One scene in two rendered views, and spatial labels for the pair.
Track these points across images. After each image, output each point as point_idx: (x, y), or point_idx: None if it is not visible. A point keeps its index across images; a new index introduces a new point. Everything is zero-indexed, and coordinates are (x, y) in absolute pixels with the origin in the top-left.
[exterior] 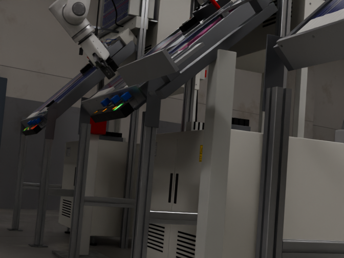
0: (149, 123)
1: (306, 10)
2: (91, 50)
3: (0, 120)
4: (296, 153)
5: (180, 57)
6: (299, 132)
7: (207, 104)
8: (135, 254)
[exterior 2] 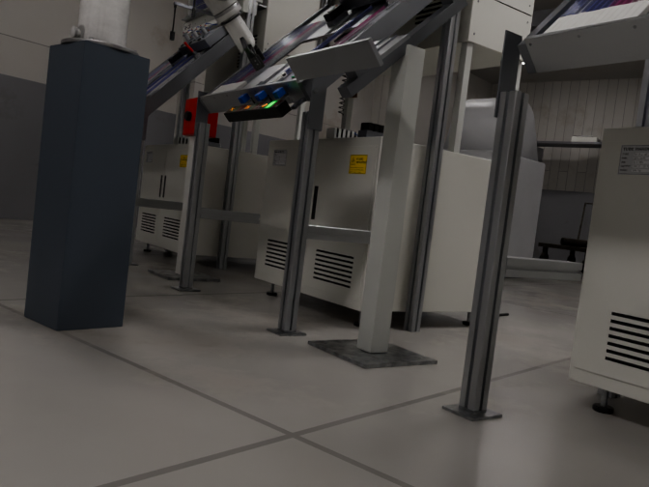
0: (312, 125)
1: (474, 9)
2: (239, 34)
3: (141, 110)
4: (451, 169)
5: (383, 49)
6: (455, 147)
7: (388, 107)
8: (292, 272)
